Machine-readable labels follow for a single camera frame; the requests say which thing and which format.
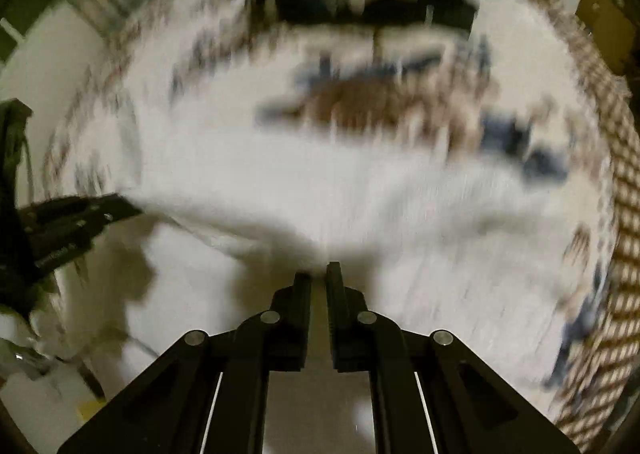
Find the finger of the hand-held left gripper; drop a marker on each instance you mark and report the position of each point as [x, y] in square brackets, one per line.
[75, 211]
[65, 249]

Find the brown cardboard box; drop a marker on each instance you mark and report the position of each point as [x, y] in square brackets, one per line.
[600, 14]

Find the printed blanket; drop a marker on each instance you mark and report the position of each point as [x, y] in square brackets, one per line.
[200, 84]

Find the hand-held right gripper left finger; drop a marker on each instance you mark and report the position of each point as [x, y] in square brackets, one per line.
[296, 326]

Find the white garment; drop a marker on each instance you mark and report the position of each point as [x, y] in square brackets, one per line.
[300, 194]

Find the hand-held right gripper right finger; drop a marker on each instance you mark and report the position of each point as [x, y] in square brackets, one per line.
[342, 329]

